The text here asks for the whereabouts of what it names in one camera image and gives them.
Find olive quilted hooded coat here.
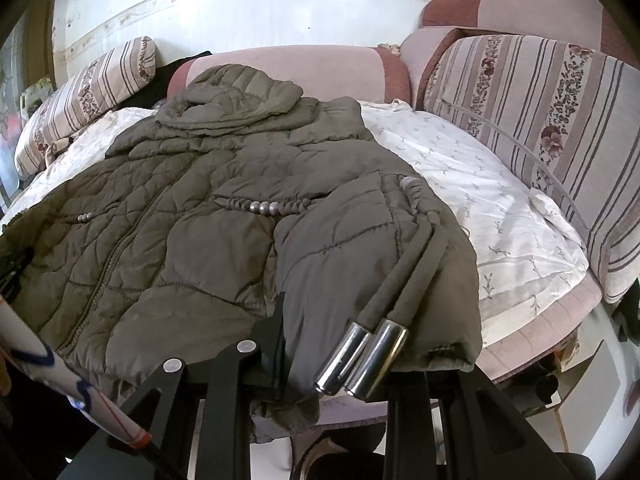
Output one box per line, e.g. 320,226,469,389
1,64,483,442

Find white patterned bed quilt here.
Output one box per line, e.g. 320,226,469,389
0,98,590,348

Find black garment behind bolster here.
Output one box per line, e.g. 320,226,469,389
113,51,212,110

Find striped floral cushion right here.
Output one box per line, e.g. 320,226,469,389
416,35,639,304

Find striped floral pillow left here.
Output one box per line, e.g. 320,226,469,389
14,36,156,180

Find pink bolster cushion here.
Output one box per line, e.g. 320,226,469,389
167,46,411,103

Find pink cushion corner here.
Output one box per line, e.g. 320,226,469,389
400,26,464,110

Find pink red cushion upper right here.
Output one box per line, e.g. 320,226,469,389
418,0,640,68

